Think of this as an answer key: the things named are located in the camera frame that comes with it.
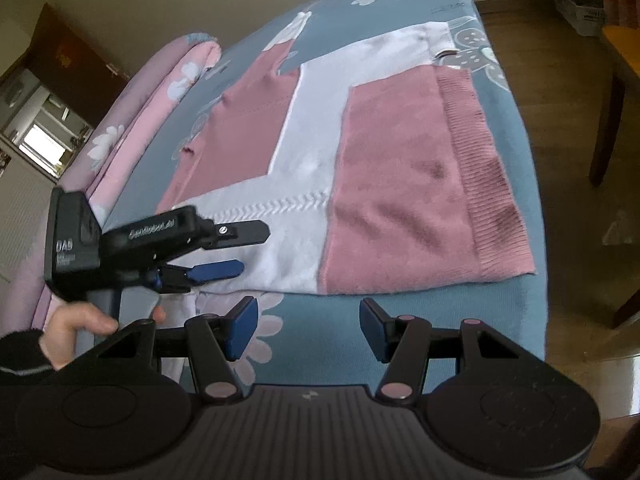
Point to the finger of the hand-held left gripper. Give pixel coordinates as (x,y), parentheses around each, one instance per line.
(240,233)
(215,271)

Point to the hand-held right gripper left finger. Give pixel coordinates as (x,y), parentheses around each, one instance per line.
(242,326)

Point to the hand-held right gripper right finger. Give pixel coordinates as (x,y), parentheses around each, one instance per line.
(372,328)

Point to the pink and white sweater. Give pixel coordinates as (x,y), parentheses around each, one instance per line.
(400,185)

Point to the person's left forearm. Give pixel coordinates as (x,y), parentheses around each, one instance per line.
(20,355)

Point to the person's left hand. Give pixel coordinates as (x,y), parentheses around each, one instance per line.
(65,330)

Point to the blue floral bed sheet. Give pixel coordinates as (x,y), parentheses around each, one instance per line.
(310,340)

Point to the pink floral quilt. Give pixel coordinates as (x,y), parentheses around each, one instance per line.
(140,110)

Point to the wooden door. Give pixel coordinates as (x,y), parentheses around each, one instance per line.
(65,55)

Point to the wooden chair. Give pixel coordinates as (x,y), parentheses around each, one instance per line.
(612,110)

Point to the white box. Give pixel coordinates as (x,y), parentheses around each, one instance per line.
(582,15)

